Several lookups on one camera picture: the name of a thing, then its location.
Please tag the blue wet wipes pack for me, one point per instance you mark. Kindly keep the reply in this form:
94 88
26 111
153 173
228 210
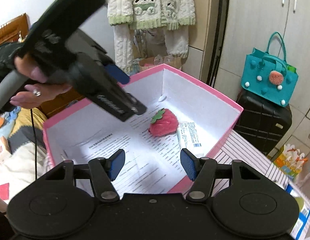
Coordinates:
302 224

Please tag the teal felt handbag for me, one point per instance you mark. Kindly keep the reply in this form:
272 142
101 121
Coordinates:
269 76

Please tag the pink strawberry plush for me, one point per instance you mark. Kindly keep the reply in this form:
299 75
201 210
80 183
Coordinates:
163 123

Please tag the wardrobe cabinet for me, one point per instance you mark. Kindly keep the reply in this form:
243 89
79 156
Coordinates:
250 23

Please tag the striped table cloth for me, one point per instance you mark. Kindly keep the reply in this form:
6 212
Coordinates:
236 147

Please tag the white tissue pack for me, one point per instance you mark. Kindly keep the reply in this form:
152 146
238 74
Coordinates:
189 136

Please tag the pink storage box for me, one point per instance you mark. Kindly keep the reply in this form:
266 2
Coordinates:
84 131

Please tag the person's left hand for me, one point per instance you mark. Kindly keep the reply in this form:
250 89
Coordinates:
39 92

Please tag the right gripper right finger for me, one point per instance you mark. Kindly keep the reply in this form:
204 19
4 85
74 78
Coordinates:
201 171

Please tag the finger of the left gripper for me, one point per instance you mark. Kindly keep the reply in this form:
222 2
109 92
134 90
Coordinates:
119 75
135 105

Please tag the black suitcase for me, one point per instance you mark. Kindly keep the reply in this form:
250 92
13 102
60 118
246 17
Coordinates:
262 122

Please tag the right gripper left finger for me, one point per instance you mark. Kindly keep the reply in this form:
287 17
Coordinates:
103 171

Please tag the cream knitted sweater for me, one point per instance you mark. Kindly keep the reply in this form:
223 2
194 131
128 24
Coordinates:
172 17

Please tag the colourful gift bag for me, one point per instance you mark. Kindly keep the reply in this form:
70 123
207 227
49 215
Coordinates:
290 160

